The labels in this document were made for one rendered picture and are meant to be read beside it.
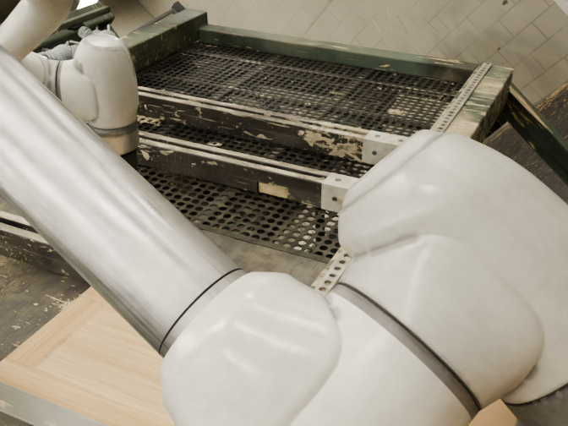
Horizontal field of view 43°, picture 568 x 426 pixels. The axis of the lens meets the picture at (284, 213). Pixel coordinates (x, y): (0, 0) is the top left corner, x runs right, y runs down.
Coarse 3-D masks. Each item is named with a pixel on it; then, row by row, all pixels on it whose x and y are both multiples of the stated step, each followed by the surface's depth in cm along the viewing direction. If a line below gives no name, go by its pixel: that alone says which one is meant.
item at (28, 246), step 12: (0, 216) 156; (12, 216) 156; (0, 228) 152; (12, 228) 152; (24, 228) 155; (0, 240) 154; (12, 240) 152; (24, 240) 150; (36, 240) 148; (0, 252) 156; (12, 252) 154; (24, 252) 152; (36, 252) 150; (48, 252) 148; (36, 264) 152; (48, 264) 150; (60, 264) 148; (72, 276) 148
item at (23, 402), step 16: (0, 384) 117; (0, 400) 114; (16, 400) 114; (32, 400) 114; (0, 416) 113; (16, 416) 111; (32, 416) 111; (48, 416) 111; (64, 416) 111; (80, 416) 111
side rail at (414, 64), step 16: (208, 32) 285; (224, 32) 282; (240, 32) 282; (256, 32) 282; (256, 48) 279; (272, 48) 276; (288, 48) 273; (304, 48) 270; (320, 48) 267; (336, 48) 265; (352, 48) 265; (368, 48) 265; (352, 64) 264; (368, 64) 261; (384, 64) 259; (400, 64) 256; (416, 64) 253; (432, 64) 251; (448, 64) 250; (464, 64) 250; (400, 80) 259; (416, 80) 256; (432, 80) 253; (464, 80) 248
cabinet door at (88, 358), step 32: (64, 320) 134; (96, 320) 135; (32, 352) 127; (64, 352) 127; (96, 352) 127; (128, 352) 127; (32, 384) 120; (64, 384) 120; (96, 384) 120; (128, 384) 120; (160, 384) 120; (96, 416) 114; (128, 416) 114; (160, 416) 114
